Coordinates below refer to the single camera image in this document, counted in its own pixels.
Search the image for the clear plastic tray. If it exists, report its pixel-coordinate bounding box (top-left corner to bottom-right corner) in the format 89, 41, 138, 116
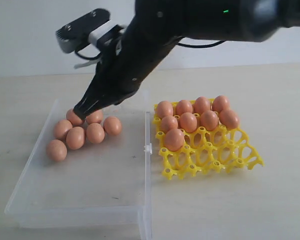
4, 90, 152, 240

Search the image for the yellow plastic egg tray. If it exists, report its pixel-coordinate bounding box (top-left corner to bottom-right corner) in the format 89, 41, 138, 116
153, 115, 264, 180

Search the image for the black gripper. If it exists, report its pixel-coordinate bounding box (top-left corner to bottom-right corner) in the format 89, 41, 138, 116
73, 38, 150, 119

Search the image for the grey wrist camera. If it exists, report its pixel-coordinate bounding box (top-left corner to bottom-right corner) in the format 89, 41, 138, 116
55, 8, 126, 54

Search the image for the brown egg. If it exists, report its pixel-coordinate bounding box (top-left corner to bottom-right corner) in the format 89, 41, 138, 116
200, 110, 219, 132
193, 96, 211, 115
219, 109, 240, 130
103, 116, 122, 136
212, 95, 230, 113
179, 112, 198, 133
85, 110, 104, 125
159, 115, 179, 133
53, 119, 73, 141
163, 128, 185, 152
86, 123, 105, 144
65, 126, 86, 150
155, 100, 174, 119
175, 99, 193, 116
65, 108, 85, 127
46, 139, 68, 162

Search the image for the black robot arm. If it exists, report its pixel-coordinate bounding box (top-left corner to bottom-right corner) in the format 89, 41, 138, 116
73, 0, 300, 119

